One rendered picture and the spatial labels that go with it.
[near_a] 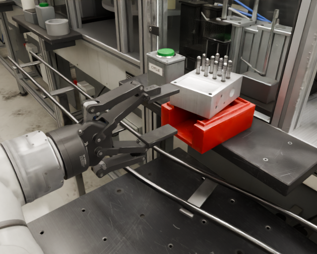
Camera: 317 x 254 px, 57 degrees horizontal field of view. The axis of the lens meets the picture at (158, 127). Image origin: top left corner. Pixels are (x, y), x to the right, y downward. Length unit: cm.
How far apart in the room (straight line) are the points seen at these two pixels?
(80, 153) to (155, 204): 40
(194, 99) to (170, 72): 14
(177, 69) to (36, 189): 42
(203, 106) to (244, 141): 12
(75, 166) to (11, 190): 8
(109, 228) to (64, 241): 10
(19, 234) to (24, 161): 9
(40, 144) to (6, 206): 9
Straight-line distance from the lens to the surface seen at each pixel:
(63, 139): 42
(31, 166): 40
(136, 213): 76
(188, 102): 57
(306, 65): 62
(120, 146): 49
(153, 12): 89
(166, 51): 70
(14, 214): 39
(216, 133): 57
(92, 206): 80
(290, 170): 58
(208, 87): 57
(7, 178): 40
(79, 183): 132
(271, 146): 63
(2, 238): 36
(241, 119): 63
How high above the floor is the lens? 126
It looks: 33 degrees down
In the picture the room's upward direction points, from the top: straight up
